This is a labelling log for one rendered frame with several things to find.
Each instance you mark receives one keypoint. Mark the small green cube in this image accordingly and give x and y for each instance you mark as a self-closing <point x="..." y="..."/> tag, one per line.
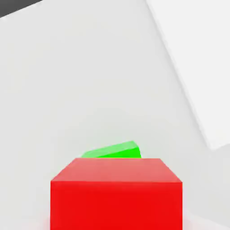
<point x="118" y="151"/>

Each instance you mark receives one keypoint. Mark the small red cube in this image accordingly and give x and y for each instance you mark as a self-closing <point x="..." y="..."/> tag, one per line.
<point x="116" y="201"/>

